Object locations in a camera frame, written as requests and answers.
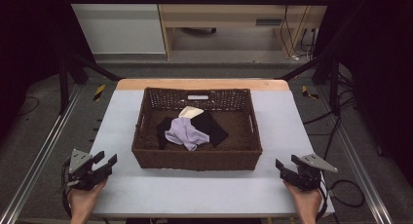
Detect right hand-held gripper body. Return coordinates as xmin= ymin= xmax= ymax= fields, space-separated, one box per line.
xmin=283 ymin=153 xmax=339 ymax=192

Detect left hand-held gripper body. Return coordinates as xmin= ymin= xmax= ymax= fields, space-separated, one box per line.
xmin=61 ymin=148 xmax=107 ymax=191

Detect person's right hand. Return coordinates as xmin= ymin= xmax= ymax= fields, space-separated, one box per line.
xmin=282 ymin=179 xmax=323 ymax=220

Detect person's left hand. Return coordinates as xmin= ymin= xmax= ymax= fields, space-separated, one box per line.
xmin=66 ymin=177 xmax=109 ymax=219

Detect yellow black floor tape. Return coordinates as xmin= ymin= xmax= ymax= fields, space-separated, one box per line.
xmin=93 ymin=84 xmax=107 ymax=102
xmin=301 ymin=85 xmax=320 ymax=100

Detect black metal stand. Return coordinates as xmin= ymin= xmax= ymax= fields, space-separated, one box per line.
xmin=57 ymin=52 xmax=124 ymax=115
xmin=275 ymin=51 xmax=343 ymax=117

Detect lilac cloth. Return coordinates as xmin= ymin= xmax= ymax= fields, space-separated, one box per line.
xmin=164 ymin=116 xmax=211 ymax=152

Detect black cloth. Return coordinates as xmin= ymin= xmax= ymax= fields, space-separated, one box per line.
xmin=156 ymin=110 xmax=230 ymax=151

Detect brown woven basket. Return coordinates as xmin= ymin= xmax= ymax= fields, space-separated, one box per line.
xmin=131 ymin=87 xmax=263 ymax=172

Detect pale grey table mat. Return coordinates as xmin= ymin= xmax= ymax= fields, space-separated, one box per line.
xmin=88 ymin=89 xmax=335 ymax=218

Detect cream cloth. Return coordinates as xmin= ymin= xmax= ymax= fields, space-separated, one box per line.
xmin=177 ymin=105 xmax=205 ymax=120

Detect white cabinet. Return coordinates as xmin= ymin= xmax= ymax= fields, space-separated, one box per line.
xmin=64 ymin=0 xmax=167 ymax=56

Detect black curtain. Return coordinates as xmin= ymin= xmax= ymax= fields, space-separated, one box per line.
xmin=312 ymin=0 xmax=413 ymax=179
xmin=0 ymin=0 xmax=95 ymax=141

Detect light wooden desk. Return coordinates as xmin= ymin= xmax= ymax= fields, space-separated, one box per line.
xmin=154 ymin=0 xmax=334 ymax=61

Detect aluminium floor rail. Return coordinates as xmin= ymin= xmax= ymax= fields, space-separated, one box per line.
xmin=315 ymin=87 xmax=394 ymax=224
xmin=0 ymin=84 xmax=84 ymax=224

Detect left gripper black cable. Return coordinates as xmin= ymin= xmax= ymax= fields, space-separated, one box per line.
xmin=60 ymin=159 xmax=74 ymax=219

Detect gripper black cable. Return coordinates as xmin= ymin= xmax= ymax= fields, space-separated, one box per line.
xmin=60 ymin=159 xmax=74 ymax=219
xmin=316 ymin=179 xmax=366 ymax=222

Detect black floor cables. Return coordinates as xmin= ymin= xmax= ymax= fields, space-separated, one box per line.
xmin=302 ymin=87 xmax=357 ymax=161

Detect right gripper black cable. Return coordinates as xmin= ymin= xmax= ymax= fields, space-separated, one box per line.
xmin=316 ymin=179 xmax=366 ymax=222

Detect thin black floor cable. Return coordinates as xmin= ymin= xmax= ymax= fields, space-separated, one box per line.
xmin=16 ymin=95 xmax=41 ymax=118

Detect black cables under desk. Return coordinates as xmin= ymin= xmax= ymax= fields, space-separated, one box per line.
xmin=280 ymin=0 xmax=318 ymax=61

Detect black horizontal frame bar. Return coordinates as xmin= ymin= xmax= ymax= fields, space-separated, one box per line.
xmin=63 ymin=0 xmax=336 ymax=7

